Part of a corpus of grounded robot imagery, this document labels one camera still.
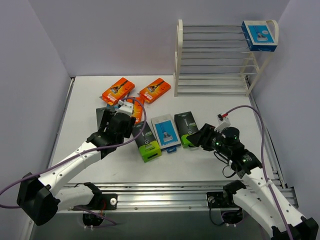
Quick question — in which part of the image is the blue white Harry's razor box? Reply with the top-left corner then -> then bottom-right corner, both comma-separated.
151,114 -> 181,154

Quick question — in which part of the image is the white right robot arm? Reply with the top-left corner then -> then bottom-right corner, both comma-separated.
187,124 -> 319,240

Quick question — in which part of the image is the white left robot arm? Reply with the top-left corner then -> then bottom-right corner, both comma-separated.
16,103 -> 136,226

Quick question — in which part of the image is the blue razor box under orange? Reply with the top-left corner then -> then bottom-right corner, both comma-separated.
106,104 -> 121,111

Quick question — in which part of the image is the black green razor box right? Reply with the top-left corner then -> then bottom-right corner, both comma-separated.
174,111 -> 199,148

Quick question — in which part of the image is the black green razor box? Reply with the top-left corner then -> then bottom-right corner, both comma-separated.
132,121 -> 162,163
174,111 -> 199,148
96,106 -> 115,130

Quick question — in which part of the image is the black green razor box left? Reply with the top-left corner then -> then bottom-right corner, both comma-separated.
96,106 -> 115,130

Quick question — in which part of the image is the orange Gillette razor box middle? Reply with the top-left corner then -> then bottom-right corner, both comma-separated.
126,97 -> 144,124

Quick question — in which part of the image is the orange gillette razor box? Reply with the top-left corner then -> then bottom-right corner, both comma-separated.
101,77 -> 135,106
139,77 -> 171,104
126,97 -> 144,124

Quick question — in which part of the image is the black green razor box centre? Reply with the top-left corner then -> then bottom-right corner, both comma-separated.
132,121 -> 162,163

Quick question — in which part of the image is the orange Gillette razor box left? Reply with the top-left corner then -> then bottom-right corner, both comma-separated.
101,77 -> 135,106

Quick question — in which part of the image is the orange Gillette razor box right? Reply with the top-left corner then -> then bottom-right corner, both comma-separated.
139,77 -> 171,104

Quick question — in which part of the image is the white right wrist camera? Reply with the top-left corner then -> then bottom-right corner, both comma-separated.
214,113 -> 231,133

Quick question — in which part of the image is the cream metal wire shelf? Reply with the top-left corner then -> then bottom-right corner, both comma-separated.
173,19 -> 274,97

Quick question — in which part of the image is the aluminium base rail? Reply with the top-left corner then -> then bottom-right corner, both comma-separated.
42,181 -> 300,213

